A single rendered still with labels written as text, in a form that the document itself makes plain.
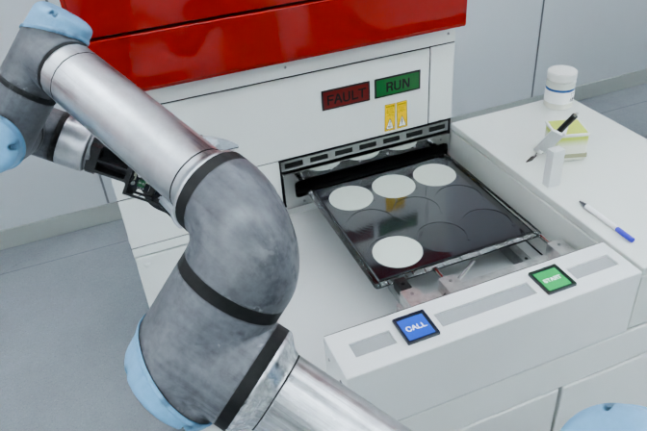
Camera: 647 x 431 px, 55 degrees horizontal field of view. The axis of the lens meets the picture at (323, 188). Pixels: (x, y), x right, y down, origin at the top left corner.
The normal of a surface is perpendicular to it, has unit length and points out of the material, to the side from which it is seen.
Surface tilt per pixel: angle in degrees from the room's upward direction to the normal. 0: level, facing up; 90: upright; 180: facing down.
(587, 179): 0
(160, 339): 52
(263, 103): 90
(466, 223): 0
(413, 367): 90
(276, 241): 57
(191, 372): 63
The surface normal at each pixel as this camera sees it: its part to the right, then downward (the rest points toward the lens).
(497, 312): -0.07, -0.84
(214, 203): -0.27, -0.33
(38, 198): 0.36, 0.48
